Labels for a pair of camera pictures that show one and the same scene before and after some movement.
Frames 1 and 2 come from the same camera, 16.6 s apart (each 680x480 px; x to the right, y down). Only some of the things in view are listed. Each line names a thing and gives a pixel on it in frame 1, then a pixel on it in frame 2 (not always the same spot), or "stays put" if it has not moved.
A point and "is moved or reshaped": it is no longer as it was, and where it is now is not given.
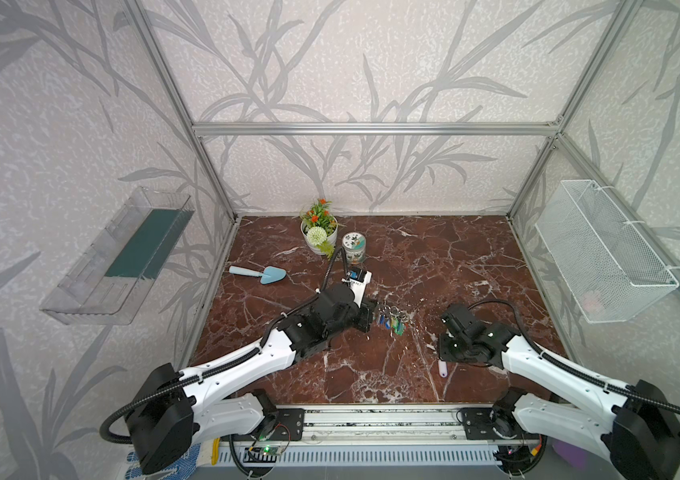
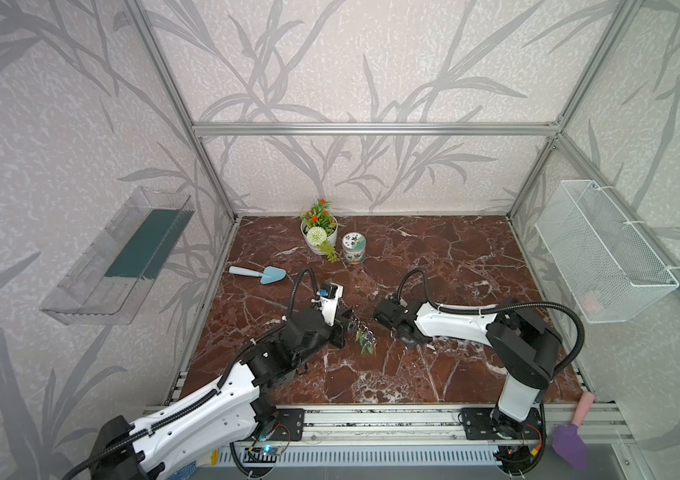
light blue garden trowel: [269, 275] stays put
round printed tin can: [355, 244] stays put
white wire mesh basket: [609, 270] stays put
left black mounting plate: [289, 425] stays put
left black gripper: [365, 314] → [343, 327]
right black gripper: [448, 348] → [393, 315]
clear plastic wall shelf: [110, 283] stays put
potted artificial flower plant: [319, 228] stays put
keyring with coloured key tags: [393, 318] is moved or reshaped
